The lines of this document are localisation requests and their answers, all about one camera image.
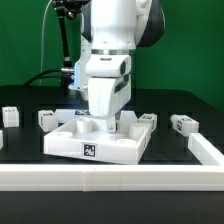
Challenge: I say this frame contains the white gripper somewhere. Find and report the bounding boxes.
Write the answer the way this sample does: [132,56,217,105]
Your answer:
[86,54,132,132]

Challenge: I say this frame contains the white square tabletop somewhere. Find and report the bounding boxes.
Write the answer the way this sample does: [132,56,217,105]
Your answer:
[44,117,152,164]

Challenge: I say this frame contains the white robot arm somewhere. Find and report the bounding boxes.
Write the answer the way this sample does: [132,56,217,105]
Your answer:
[69,0,165,132]

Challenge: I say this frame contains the white marker sheet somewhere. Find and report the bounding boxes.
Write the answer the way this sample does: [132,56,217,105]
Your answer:
[55,109,137,124]

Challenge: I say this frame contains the white U-shaped obstacle fence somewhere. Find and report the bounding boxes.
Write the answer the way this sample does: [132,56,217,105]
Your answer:
[0,133,224,192]

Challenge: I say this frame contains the black cable bundle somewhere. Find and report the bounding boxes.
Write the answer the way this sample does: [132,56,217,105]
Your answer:
[23,67,75,87]

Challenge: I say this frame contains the black camera stand pole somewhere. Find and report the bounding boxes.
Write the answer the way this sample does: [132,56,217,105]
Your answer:
[52,0,92,67]

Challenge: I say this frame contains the white thin cable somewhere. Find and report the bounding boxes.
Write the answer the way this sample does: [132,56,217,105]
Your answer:
[39,0,54,86]

